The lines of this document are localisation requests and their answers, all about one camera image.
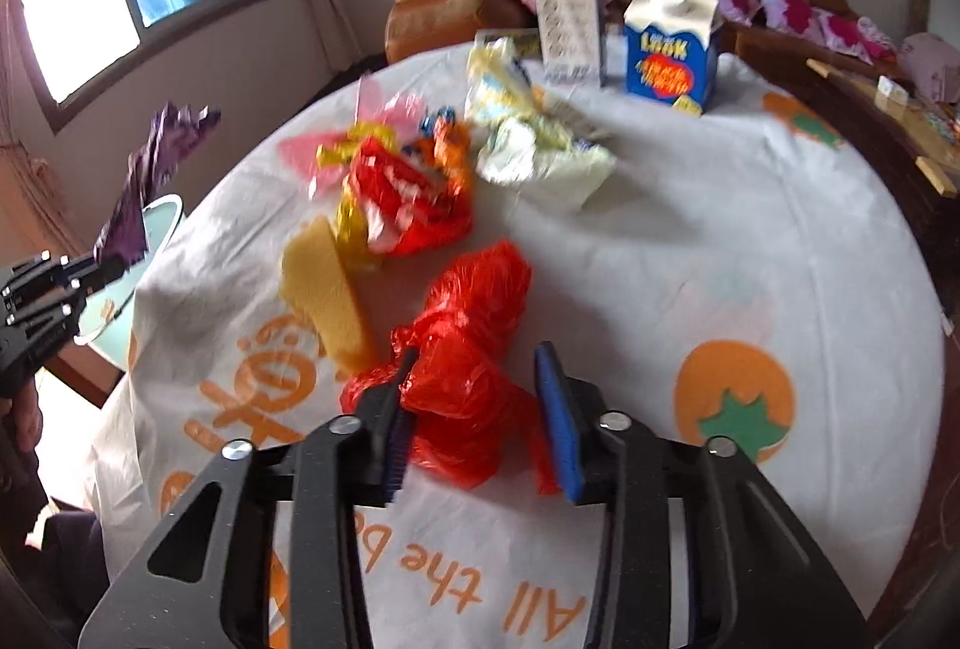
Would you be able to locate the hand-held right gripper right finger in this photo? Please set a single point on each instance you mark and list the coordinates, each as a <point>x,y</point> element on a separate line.
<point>559,424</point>

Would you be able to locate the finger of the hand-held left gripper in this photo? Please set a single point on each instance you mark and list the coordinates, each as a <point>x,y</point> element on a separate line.
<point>45,270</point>
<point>45,315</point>

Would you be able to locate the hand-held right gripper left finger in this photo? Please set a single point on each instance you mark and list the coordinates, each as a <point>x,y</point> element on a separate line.
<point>394,446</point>

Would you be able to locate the mint green cartoon bin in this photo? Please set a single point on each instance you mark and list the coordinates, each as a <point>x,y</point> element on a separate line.
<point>112,319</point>

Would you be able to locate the red plastic bag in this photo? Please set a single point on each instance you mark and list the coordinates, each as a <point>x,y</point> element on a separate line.
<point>465,334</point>

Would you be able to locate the purple foil wrapper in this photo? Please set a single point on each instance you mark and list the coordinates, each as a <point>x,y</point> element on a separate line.
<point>150,169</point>

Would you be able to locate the red white foil wrapper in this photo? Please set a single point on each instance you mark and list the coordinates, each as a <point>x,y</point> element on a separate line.
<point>405,206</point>

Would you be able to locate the person's left hand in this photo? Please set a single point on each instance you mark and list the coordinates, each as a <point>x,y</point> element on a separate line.
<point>21,420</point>

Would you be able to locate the large beige curtain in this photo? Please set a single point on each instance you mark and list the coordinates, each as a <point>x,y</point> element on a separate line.
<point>30,191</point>

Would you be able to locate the yellow sponge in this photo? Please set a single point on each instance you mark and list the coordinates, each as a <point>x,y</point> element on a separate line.
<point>326,296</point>

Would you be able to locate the person's dark clothing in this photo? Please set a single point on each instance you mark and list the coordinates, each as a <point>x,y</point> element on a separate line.
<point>45,544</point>

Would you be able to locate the yellow foil wrapper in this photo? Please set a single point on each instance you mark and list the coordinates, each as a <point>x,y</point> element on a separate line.
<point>346,221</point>

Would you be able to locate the pale crumpled plastic bag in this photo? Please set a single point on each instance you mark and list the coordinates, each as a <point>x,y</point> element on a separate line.
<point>540,161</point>

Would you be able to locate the pink plastic bag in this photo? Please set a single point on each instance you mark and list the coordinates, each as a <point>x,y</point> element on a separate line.
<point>307,154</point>

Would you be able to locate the blue white gable carton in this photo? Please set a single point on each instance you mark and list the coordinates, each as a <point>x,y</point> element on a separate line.
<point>671,71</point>

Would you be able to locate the dark snack packet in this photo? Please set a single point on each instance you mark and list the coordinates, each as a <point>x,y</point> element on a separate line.
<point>525,42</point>

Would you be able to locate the tall white blue carton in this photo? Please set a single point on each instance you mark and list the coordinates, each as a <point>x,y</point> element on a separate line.
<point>570,18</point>

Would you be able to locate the brown leather chaise lounge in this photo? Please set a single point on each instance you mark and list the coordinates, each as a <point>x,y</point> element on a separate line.
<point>435,11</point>

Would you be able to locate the small white box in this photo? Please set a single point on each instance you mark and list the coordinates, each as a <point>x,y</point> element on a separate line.
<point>894,87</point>

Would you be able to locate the pink floral garment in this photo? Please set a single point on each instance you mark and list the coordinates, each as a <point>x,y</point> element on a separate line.
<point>930,63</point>

